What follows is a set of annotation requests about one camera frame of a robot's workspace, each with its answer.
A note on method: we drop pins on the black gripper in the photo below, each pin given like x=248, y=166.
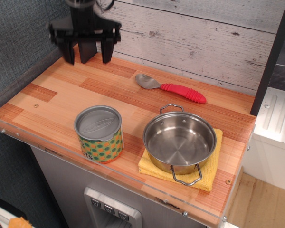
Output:
x=84, y=25

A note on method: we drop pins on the green orange checkered can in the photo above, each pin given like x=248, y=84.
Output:
x=99, y=130

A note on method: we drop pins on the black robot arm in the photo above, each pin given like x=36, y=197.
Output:
x=83, y=3

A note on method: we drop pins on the silver steel pan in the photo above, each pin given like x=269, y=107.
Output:
x=179, y=143

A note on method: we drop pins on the clear acrylic edge guard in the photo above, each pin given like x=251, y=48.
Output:
x=58, y=137

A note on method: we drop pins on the yellow folded cloth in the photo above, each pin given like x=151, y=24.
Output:
x=208, y=170

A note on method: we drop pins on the silver dispenser panel with buttons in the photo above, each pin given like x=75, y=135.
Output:
x=106, y=212

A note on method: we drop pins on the orange object at corner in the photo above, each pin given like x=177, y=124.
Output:
x=19, y=223

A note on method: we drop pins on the white toy sink counter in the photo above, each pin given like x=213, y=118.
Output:
x=264, y=158

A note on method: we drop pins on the dark left cabinet post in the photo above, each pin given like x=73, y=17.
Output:
x=87, y=49

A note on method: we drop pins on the dark cabinet post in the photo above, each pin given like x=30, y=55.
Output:
x=270, y=65
x=87, y=49

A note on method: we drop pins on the red handled metal spoon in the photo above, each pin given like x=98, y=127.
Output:
x=148, y=82

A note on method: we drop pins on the dark right cabinet post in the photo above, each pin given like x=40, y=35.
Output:
x=270, y=65

